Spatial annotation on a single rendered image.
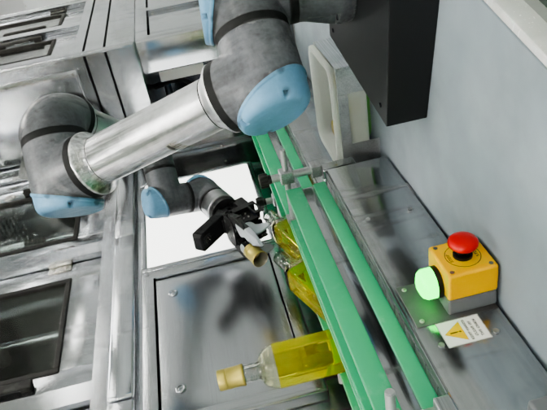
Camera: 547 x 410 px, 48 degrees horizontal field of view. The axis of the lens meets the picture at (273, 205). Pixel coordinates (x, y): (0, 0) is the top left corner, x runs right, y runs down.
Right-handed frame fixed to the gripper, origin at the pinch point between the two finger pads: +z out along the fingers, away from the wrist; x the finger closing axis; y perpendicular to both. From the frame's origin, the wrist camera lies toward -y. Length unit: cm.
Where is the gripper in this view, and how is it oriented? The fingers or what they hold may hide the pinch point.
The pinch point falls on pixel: (257, 252)
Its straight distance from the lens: 127.2
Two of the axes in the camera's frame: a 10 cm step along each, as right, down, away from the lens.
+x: 1.4, 8.4, 5.2
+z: 5.1, 3.9, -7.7
